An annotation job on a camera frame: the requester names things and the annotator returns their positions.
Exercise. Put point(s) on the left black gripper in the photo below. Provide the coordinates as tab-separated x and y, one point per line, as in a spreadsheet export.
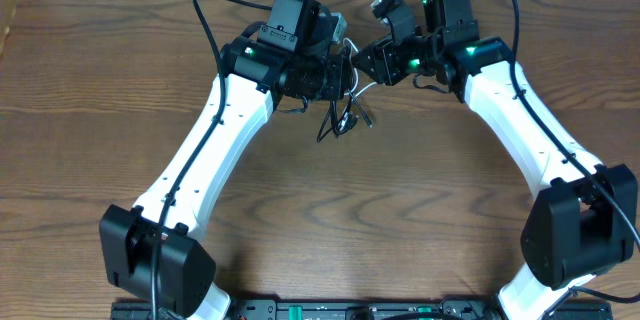
340	81

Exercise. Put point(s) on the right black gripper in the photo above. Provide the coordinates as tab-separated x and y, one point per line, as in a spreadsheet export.
383	54

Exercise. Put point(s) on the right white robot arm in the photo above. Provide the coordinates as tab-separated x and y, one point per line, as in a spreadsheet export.
582	220

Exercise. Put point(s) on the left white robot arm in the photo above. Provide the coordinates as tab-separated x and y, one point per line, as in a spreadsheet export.
153	249

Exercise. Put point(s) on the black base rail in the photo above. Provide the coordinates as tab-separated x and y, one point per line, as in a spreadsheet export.
468	309

